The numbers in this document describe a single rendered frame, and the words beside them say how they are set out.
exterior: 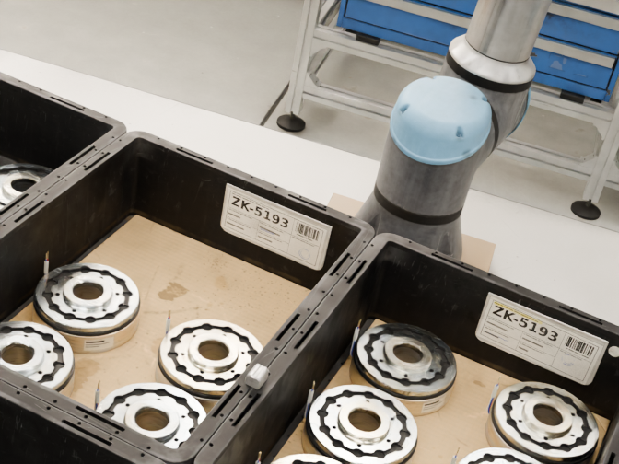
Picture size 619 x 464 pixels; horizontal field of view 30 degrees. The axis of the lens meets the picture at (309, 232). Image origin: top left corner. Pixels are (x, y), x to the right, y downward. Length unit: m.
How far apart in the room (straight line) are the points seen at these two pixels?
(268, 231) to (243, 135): 0.53
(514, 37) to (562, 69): 1.53
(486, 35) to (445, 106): 0.12
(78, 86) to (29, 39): 1.65
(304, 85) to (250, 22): 0.66
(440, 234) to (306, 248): 0.27
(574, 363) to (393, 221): 0.36
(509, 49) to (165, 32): 2.22
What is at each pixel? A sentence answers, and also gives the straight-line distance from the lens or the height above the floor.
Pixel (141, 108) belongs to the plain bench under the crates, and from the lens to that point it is 1.78.
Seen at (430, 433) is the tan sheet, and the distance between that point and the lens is 1.12.
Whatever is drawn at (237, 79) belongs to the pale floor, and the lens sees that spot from 3.38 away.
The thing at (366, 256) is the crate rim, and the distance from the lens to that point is 1.15.
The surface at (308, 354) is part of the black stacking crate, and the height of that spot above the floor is 0.91.
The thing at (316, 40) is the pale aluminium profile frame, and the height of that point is 0.28.
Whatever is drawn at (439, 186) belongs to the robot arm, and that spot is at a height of 0.87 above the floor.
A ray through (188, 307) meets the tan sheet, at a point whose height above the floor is 0.83.
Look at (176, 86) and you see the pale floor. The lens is 3.30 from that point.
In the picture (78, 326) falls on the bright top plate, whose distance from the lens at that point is 1.12.
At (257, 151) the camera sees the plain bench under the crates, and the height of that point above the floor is 0.70.
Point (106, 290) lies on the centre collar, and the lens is 1.15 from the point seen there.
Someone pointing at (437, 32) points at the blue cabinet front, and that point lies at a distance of 2.99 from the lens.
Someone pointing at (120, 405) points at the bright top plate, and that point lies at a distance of 1.04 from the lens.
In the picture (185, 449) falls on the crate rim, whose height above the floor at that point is 0.93.
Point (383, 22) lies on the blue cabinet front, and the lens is 3.01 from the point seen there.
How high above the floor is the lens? 1.60
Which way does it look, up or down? 35 degrees down
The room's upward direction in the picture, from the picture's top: 12 degrees clockwise
